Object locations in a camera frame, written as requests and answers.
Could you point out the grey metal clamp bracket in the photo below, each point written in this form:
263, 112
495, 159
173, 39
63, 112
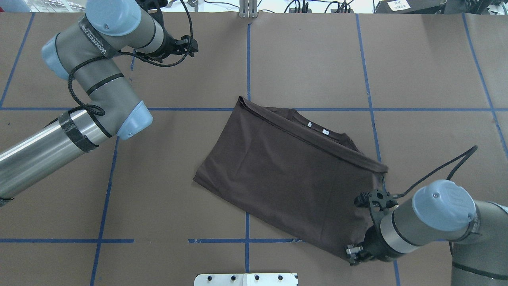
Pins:
248, 8

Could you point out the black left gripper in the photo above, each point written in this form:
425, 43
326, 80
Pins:
172, 43

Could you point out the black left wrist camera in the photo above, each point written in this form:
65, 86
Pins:
153, 7

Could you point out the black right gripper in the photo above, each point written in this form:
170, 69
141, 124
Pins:
373, 243

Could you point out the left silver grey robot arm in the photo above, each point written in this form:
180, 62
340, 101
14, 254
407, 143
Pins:
106, 104

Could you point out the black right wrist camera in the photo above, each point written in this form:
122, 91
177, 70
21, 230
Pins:
378, 202

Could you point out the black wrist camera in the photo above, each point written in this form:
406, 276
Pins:
153, 7
378, 202

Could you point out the dark brown t-shirt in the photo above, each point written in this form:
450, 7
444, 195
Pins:
293, 174

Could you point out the brown paper table cover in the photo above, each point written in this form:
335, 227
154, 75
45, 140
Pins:
411, 91

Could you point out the black labelled box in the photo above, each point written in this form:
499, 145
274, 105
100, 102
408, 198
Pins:
410, 6

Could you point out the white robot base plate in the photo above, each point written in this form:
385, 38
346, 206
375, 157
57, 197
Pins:
247, 279

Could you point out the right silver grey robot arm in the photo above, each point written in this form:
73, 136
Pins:
441, 210

